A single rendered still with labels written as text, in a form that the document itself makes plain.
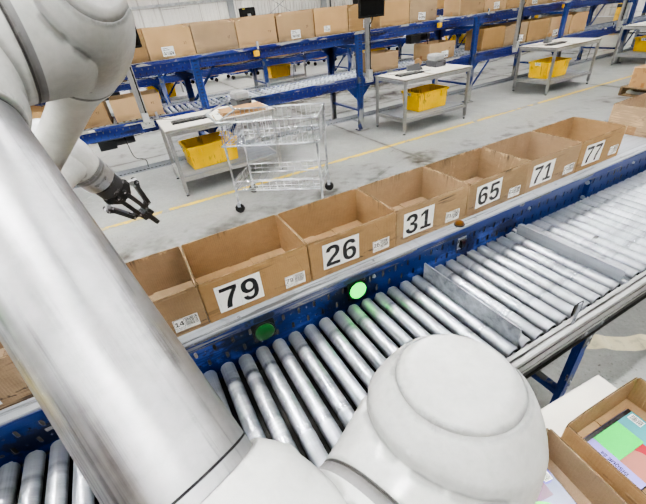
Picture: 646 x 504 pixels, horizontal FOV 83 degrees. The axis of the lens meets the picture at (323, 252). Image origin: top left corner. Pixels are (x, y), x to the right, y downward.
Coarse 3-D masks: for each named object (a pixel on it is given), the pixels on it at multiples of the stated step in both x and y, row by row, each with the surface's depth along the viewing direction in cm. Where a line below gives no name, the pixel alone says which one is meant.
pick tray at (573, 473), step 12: (552, 432) 87; (552, 444) 88; (564, 444) 85; (552, 456) 89; (564, 456) 86; (576, 456) 82; (552, 468) 89; (564, 468) 87; (576, 468) 83; (588, 468) 80; (564, 480) 86; (576, 480) 84; (588, 480) 81; (600, 480) 78; (576, 492) 84; (588, 492) 82; (600, 492) 79; (612, 492) 76
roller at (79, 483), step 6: (78, 474) 99; (78, 480) 98; (84, 480) 98; (78, 486) 96; (84, 486) 97; (72, 492) 96; (78, 492) 95; (84, 492) 95; (90, 492) 96; (72, 498) 95; (78, 498) 94; (84, 498) 94; (90, 498) 95
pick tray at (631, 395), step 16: (624, 384) 95; (640, 384) 97; (608, 400) 94; (624, 400) 101; (640, 400) 98; (592, 416) 95; (608, 416) 98; (640, 416) 97; (576, 432) 86; (576, 448) 87; (592, 448) 83; (592, 464) 84; (608, 464) 80; (608, 480) 82; (624, 480) 78; (624, 496) 79; (640, 496) 76
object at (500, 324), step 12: (432, 276) 151; (444, 276) 144; (444, 288) 147; (456, 288) 140; (456, 300) 143; (468, 300) 136; (480, 312) 133; (492, 312) 127; (492, 324) 129; (504, 324) 124; (504, 336) 126; (516, 336) 121
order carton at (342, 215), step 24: (360, 192) 161; (288, 216) 154; (312, 216) 160; (336, 216) 166; (360, 216) 169; (384, 216) 140; (312, 240) 161; (336, 240) 134; (360, 240) 140; (312, 264) 134
